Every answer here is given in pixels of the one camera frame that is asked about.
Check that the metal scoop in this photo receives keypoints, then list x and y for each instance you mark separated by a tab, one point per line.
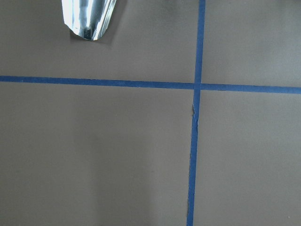
88	19

